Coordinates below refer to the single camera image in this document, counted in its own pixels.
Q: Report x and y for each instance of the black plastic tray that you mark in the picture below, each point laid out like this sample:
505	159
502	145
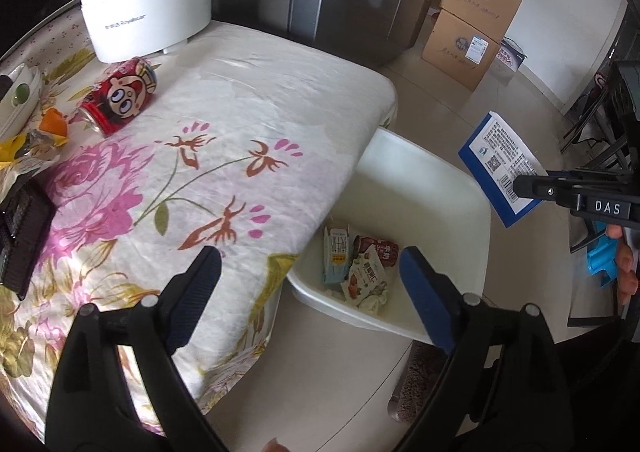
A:
26	217

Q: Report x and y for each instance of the orange mandarin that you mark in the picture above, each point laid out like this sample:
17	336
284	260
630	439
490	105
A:
53	122

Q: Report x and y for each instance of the brown slipper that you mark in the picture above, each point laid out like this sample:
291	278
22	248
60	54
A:
416	382

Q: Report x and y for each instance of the snack packet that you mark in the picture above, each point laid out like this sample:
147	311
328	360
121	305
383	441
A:
365	286

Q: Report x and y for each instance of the small blue white carton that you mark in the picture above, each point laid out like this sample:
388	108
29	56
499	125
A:
337	252

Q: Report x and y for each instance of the person left hand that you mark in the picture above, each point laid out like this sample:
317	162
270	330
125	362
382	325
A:
274	446

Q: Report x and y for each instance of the lower cardboard box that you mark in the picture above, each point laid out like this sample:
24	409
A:
459	50

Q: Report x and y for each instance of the floral tablecloth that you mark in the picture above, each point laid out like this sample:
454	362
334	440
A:
246	145

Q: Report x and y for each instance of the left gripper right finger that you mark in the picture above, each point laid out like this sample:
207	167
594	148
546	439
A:
502	378

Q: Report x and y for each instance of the red cartoon can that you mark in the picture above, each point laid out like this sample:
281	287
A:
118	99

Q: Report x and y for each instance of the yellow snack wrapper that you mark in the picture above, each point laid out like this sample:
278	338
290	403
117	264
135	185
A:
31	142

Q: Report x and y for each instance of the person right hand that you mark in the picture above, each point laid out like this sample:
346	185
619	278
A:
627	281

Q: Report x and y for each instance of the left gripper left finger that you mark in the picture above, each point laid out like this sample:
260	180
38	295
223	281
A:
90	407

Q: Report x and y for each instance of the white plastic bin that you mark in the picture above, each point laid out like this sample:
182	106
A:
402	193

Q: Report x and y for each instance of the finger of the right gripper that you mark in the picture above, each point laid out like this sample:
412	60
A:
561	191
588	174

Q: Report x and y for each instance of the blue biscuit box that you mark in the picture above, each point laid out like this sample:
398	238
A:
495	155

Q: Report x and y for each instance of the white bowl stack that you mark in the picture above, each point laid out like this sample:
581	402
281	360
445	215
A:
21	90

